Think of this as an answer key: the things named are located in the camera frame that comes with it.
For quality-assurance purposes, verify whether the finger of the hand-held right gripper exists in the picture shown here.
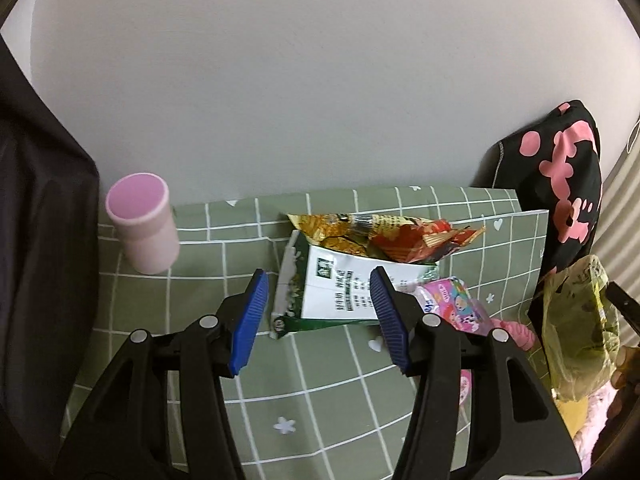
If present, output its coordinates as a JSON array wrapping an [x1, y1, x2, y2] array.
[[606, 282, 640, 346]]

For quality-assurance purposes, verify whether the green white logo carton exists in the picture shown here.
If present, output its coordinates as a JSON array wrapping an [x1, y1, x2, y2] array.
[[269, 230, 441, 338]]

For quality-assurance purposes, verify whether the yellow pillow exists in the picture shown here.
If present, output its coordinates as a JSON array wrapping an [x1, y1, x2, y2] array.
[[554, 397, 583, 436]]

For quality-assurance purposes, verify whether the pink plastic cup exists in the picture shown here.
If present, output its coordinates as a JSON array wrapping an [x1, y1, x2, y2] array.
[[106, 172, 181, 276]]

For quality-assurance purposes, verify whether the pink floral bedsheet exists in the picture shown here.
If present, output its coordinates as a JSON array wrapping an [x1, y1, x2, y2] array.
[[555, 380, 621, 466]]

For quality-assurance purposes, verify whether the black pink printed cloth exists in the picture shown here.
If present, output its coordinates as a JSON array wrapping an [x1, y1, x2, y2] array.
[[472, 101, 603, 321]]

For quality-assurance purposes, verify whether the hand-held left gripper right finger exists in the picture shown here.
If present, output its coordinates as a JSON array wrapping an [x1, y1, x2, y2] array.
[[369, 266, 583, 480]]

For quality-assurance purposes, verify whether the pink cartoon wrapper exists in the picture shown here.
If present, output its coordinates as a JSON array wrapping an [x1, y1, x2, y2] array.
[[412, 276, 496, 411]]

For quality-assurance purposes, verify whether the red yellow snack wrapper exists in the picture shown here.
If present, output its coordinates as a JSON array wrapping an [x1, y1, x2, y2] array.
[[287, 212, 487, 266]]

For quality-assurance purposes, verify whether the pink caterpillar toy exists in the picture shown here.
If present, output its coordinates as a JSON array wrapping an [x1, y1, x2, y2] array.
[[487, 317, 536, 353]]

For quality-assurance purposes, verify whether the green checked cloth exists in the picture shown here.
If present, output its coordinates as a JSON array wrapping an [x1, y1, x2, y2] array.
[[60, 186, 551, 480]]

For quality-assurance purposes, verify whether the striped curtain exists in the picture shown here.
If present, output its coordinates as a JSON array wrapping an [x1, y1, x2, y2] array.
[[597, 115, 640, 281]]

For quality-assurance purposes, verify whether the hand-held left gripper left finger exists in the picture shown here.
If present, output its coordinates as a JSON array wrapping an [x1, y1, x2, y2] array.
[[52, 268, 271, 480]]

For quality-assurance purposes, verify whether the yellow-green plastic bag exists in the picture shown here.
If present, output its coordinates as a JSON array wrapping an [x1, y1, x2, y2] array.
[[540, 255, 621, 403]]

